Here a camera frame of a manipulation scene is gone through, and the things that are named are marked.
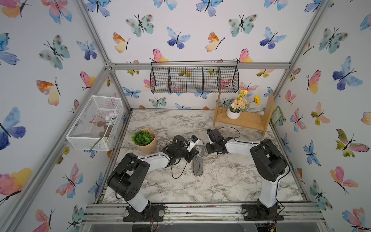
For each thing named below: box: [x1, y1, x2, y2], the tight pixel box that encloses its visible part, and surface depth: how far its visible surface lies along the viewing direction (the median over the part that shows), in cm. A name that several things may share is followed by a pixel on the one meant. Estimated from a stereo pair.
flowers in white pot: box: [226, 89, 261, 120], surface depth 95 cm
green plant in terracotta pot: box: [131, 128, 157, 154], surface depth 90 cm
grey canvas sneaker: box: [192, 139, 205, 177], surface depth 90 cm
